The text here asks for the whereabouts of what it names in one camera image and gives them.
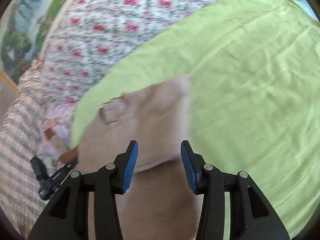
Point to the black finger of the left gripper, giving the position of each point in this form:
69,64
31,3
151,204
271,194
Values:
51,184

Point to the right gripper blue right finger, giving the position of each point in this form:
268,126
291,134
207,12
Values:
207,180

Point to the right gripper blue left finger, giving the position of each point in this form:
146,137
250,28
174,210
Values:
114,178

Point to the beige knitted garment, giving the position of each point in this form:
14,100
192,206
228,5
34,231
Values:
158,203

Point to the plaid striped blanket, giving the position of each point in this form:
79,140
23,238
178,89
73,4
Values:
21,136

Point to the pink ruffled garment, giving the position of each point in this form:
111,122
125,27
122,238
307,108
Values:
58,119

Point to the light green cloth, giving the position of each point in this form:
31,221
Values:
254,74

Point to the floral bed sheet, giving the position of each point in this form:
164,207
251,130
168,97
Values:
94,35

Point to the framed landscape painting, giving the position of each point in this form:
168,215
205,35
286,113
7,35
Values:
29,30

